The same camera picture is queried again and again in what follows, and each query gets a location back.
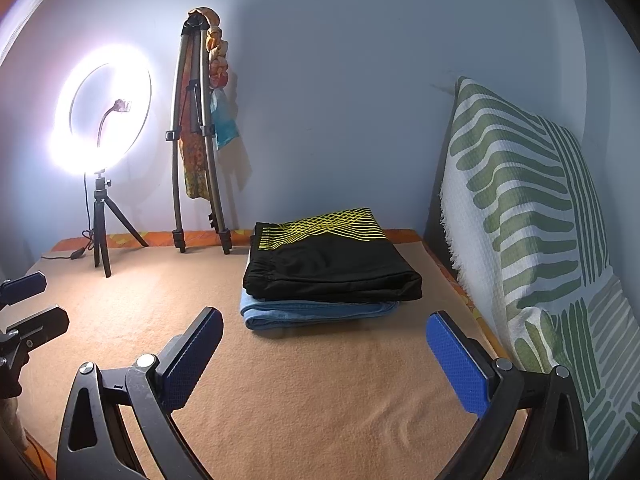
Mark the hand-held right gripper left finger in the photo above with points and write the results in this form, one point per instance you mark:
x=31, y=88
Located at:
x=192, y=360

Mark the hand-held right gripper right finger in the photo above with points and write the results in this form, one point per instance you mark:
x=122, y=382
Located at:
x=457, y=365

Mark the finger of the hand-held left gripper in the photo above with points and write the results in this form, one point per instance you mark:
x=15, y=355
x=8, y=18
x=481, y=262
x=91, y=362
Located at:
x=25, y=285
x=45, y=322

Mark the black pants with yellow pattern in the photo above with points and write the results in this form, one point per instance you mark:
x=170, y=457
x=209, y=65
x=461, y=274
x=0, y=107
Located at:
x=325, y=270

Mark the folded blue denim pants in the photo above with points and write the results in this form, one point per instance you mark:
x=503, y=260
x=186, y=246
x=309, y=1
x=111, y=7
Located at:
x=300, y=316

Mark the small black tripod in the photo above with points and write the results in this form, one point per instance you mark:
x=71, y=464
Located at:
x=100, y=220

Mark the beige blanket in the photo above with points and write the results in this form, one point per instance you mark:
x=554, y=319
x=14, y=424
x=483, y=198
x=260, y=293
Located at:
x=300, y=400

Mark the orange floral bed sheet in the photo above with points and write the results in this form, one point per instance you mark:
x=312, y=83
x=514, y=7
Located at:
x=150, y=237

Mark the green striped white throw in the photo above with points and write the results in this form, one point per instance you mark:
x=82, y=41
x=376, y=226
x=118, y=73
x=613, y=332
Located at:
x=525, y=210

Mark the orange patterned scarf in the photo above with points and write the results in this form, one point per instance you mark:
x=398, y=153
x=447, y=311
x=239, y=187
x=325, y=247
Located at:
x=195, y=170

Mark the tall grey tripod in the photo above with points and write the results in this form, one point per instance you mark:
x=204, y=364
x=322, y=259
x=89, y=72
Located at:
x=177, y=160

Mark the small blue cloth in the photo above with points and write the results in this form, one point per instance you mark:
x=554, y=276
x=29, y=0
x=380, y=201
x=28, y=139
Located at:
x=225, y=125

